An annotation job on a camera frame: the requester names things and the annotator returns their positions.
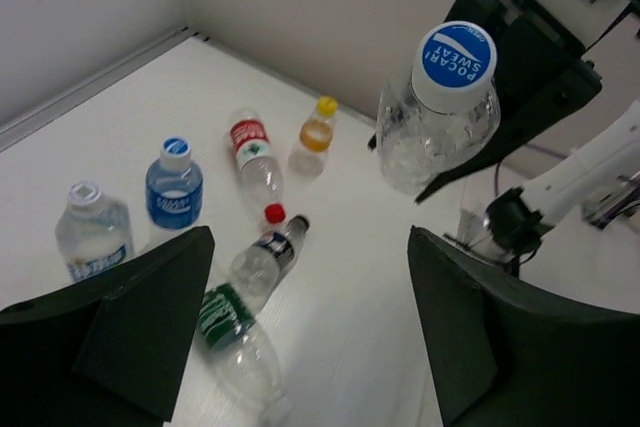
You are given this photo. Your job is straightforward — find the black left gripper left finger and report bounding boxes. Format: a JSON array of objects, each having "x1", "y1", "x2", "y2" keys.
[{"x1": 1, "y1": 226, "x2": 215, "y2": 426}]

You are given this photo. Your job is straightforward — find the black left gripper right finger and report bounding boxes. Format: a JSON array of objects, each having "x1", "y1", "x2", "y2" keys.
[{"x1": 408, "y1": 227, "x2": 639, "y2": 426}]

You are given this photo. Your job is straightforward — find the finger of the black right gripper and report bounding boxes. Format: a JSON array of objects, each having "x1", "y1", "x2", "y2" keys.
[{"x1": 415, "y1": 0, "x2": 602, "y2": 204}]

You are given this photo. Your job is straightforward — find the clear Pocari bottle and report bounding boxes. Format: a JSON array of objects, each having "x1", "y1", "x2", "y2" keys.
[{"x1": 375, "y1": 21, "x2": 501, "y2": 195}]

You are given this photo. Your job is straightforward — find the green label clear bottle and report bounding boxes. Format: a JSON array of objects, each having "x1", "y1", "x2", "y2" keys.
[{"x1": 197, "y1": 283, "x2": 293, "y2": 426}]

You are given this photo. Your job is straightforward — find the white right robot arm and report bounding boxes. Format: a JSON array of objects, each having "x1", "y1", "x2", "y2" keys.
[{"x1": 415, "y1": 0, "x2": 639, "y2": 276}]

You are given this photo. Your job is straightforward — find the clear bottle white label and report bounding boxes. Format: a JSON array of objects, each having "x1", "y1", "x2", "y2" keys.
[{"x1": 55, "y1": 181, "x2": 135, "y2": 283}]

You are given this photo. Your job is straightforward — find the black cap Pepsi bottle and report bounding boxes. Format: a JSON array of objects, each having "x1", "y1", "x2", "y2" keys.
[{"x1": 228, "y1": 215, "x2": 310, "y2": 314}]

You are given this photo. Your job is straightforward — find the blue label Pocari bottle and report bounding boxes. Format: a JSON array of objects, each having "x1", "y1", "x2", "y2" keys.
[{"x1": 140, "y1": 136, "x2": 204, "y2": 254}]

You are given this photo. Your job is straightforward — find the yellow cap small bottle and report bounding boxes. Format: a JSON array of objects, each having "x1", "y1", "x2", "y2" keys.
[{"x1": 288, "y1": 96, "x2": 338, "y2": 177}]

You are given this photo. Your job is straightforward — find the red label clear bottle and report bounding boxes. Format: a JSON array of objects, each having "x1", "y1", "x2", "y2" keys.
[{"x1": 229, "y1": 108, "x2": 286, "y2": 224}]

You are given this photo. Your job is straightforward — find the aluminium table frame rail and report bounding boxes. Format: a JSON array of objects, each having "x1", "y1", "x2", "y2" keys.
[{"x1": 1, "y1": 27, "x2": 201, "y2": 151}]

